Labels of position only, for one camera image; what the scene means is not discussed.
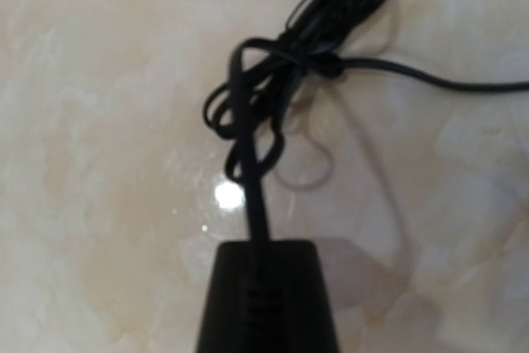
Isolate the black plug with cable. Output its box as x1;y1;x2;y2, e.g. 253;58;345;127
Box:
197;0;528;352

